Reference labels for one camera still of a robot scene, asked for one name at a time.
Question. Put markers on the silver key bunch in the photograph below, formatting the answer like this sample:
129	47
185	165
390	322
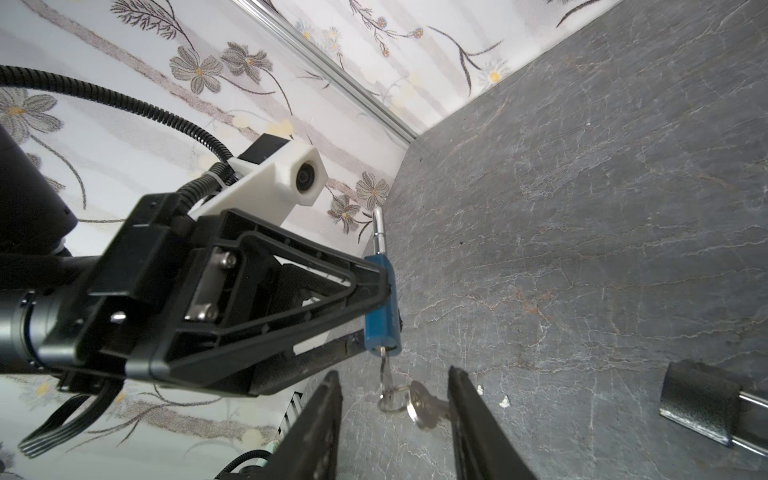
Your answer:
424	409

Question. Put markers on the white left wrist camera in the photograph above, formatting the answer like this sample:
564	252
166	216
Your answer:
273	176

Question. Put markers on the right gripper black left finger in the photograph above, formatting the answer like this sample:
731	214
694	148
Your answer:
310	449

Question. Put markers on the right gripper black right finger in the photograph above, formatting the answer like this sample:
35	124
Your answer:
481	449

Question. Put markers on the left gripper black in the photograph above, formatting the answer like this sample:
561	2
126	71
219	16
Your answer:
215	304

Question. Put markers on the black padlock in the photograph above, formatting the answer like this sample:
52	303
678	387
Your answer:
709	404

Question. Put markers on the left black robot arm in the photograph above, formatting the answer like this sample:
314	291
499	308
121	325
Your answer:
32	217

